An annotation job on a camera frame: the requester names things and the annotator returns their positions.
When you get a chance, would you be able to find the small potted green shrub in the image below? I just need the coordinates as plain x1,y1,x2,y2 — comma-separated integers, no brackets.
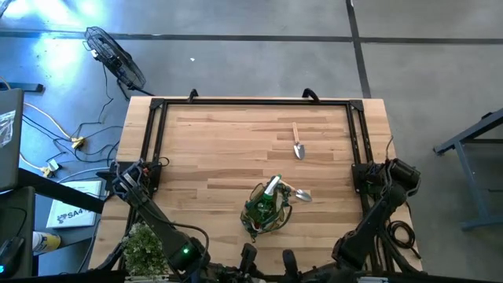
120,222,168,277

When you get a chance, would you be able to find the coiled black cable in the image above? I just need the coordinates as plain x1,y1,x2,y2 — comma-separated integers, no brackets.
384,210,423,260

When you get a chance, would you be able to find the black floor bar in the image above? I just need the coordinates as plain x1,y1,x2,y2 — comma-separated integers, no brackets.
0,82,45,94

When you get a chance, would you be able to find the black floor fan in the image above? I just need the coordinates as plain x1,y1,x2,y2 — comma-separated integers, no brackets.
83,25,148,94

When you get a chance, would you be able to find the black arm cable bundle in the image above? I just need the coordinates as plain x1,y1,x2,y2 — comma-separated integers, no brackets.
94,239,133,273
375,219,420,275

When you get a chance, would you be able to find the blue metal table frame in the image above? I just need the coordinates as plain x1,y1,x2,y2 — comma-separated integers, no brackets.
433,107,503,231

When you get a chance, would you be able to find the black fan power cable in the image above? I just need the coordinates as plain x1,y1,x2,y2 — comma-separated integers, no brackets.
72,64,123,141

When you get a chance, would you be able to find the black desk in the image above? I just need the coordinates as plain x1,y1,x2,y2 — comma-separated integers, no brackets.
0,186,37,278

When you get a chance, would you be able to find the yellow white spray can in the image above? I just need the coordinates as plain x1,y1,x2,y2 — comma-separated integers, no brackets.
31,230,62,254

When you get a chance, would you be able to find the clear plastic bag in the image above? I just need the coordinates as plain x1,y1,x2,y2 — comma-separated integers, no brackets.
0,109,17,149

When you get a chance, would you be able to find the green spray bottle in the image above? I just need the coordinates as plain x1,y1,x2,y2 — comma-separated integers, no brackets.
255,173,283,221

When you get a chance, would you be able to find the yellow extension cable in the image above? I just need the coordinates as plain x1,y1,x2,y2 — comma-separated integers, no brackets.
0,76,75,139

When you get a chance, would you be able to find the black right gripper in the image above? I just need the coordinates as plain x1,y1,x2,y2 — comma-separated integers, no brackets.
281,248,343,283

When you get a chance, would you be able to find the black slanted desk beam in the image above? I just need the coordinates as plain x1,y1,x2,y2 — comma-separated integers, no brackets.
16,167,106,215

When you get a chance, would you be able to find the black aluminium table frame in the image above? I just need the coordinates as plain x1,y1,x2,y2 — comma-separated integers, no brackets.
117,97,395,283

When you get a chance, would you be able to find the white printed cardboard box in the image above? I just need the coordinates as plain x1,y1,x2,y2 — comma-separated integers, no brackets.
45,179,104,230

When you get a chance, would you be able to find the white power adapter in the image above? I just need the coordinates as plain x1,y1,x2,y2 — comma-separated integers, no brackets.
40,158,61,178

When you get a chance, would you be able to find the beige green-trimmed gardening bag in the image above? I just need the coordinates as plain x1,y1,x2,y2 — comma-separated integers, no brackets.
240,174,294,244

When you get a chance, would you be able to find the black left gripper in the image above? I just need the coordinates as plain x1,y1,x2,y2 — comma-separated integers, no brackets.
209,242,259,283

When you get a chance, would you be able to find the black computer mouse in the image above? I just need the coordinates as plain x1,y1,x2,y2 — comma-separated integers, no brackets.
0,236,26,277

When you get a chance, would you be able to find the wooden-handled steel garden trowel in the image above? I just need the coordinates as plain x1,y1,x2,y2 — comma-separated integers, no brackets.
291,121,307,161
281,179,314,203

